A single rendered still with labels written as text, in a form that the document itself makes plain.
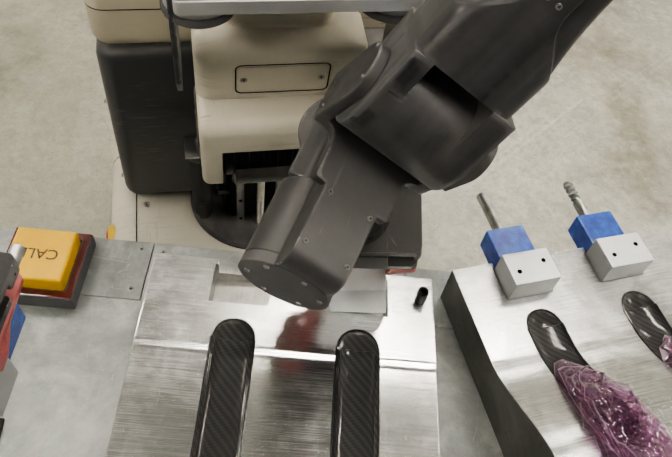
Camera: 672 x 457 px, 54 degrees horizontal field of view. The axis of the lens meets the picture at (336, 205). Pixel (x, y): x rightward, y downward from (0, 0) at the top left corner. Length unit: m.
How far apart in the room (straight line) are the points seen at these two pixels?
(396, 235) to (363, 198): 0.12
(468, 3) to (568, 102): 2.01
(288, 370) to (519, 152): 1.59
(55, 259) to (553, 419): 0.49
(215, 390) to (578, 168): 1.68
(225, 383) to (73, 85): 1.66
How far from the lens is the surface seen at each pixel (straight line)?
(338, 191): 0.36
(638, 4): 2.93
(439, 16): 0.32
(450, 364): 0.70
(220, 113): 0.87
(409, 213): 0.49
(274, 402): 0.57
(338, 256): 0.35
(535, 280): 0.68
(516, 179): 2.01
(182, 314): 0.60
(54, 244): 0.73
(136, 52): 1.17
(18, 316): 0.57
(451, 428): 0.68
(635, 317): 0.75
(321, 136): 0.40
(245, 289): 0.64
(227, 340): 0.59
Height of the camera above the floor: 1.41
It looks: 52 degrees down
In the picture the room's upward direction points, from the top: 10 degrees clockwise
